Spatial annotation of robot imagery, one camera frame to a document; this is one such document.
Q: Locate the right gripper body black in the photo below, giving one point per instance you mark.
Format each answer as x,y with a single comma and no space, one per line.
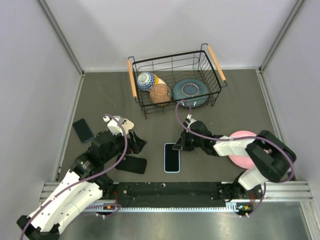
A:
189,142

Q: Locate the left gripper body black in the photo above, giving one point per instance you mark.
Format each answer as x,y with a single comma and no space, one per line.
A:
119,145

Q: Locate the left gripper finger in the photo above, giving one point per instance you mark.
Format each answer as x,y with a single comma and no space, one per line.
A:
133,143
141,144

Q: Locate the light blue phone case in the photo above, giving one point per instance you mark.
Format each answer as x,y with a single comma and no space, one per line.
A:
164,160

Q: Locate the black phone case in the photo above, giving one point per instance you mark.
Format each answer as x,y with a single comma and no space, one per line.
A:
132,164

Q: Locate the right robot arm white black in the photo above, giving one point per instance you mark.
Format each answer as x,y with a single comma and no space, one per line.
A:
271,157

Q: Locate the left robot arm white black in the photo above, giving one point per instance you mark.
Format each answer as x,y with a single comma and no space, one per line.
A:
51,218

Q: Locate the beige phone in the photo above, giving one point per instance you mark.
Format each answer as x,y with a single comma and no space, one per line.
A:
126,124

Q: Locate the blue edged black phone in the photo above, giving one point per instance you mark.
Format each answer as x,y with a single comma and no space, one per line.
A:
83,131

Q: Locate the teal blue plate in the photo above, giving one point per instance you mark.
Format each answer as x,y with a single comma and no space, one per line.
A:
194,91

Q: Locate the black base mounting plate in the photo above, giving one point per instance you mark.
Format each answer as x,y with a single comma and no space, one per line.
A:
174,194

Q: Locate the pink plate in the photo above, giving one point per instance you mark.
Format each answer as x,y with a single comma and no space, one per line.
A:
242,161

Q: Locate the brown ceramic bowl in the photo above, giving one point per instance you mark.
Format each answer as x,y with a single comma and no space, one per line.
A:
160,94

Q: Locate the blue white patterned bowl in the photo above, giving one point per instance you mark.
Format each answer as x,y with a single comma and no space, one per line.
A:
146,80

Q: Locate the yellow bowl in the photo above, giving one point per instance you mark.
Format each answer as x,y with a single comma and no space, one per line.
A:
158,80

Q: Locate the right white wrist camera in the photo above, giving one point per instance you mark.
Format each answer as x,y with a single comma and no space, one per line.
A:
189,120

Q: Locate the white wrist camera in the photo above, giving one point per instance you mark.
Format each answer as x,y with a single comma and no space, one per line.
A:
189,120
114,124

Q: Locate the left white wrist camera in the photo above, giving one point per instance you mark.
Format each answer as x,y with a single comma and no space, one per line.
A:
114,124

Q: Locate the black wire dish basket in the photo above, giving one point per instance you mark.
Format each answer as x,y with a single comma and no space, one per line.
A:
200,64

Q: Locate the slotted grey cable duct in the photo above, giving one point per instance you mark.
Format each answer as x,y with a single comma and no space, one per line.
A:
228,207

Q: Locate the left aluminium frame post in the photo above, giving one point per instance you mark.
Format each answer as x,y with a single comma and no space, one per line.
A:
60,35

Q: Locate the aluminium frame post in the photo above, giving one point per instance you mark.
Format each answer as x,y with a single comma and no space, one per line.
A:
282,33
60,35

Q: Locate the right aluminium frame post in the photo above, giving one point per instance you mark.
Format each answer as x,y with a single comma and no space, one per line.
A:
282,33

